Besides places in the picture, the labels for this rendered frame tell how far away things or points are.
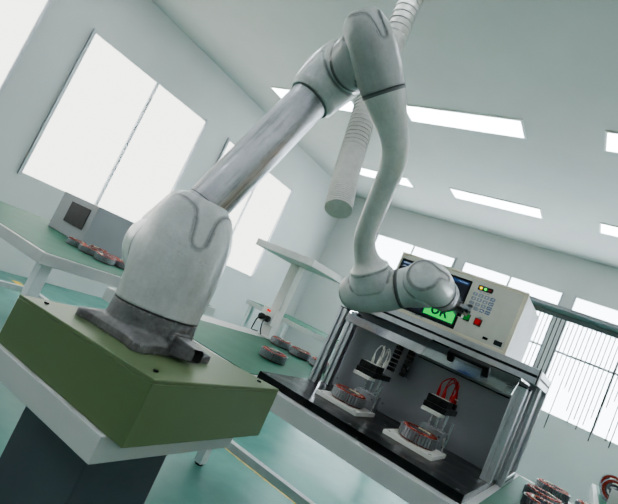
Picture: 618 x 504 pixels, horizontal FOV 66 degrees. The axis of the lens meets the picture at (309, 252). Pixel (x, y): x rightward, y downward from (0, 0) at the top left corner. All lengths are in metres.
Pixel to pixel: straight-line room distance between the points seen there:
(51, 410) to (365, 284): 0.74
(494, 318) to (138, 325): 1.11
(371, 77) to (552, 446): 7.10
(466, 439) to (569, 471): 6.17
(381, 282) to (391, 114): 0.40
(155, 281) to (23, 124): 4.75
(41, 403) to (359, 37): 0.89
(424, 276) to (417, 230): 7.64
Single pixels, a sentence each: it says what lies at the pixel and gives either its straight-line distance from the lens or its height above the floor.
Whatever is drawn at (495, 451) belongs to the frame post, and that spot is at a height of 0.85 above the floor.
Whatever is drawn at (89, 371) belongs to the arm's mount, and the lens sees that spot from 0.75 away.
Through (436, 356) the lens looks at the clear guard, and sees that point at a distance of 1.33.
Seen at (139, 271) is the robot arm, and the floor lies 0.95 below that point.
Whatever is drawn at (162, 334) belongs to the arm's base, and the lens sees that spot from 0.82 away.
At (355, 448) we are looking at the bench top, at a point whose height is 0.74.
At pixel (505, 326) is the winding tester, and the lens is 1.58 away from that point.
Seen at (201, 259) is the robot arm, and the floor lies 1.01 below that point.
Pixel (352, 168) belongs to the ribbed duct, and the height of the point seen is 1.83.
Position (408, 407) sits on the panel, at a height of 0.83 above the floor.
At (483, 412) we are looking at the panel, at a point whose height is 0.93.
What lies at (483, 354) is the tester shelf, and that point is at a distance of 1.55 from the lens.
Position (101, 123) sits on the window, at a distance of 5.82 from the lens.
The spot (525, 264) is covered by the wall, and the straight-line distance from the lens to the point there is 8.20.
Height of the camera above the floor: 1.02
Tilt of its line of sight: 5 degrees up
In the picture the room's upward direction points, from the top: 25 degrees clockwise
